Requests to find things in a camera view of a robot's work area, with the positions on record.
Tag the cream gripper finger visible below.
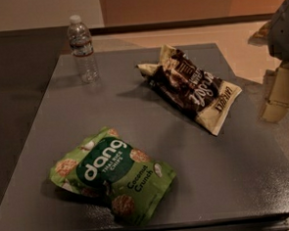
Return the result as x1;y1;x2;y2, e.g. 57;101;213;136
262;61;289;123

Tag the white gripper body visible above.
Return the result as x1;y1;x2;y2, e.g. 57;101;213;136
267;0;289;61

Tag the clear plastic water bottle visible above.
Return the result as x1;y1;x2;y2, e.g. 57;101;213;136
68;15;99;83

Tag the brown and cream snack bag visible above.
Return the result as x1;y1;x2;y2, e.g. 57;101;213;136
136;45;242;136

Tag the green rice chip bag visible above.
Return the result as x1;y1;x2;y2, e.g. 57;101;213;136
49;127;175;226

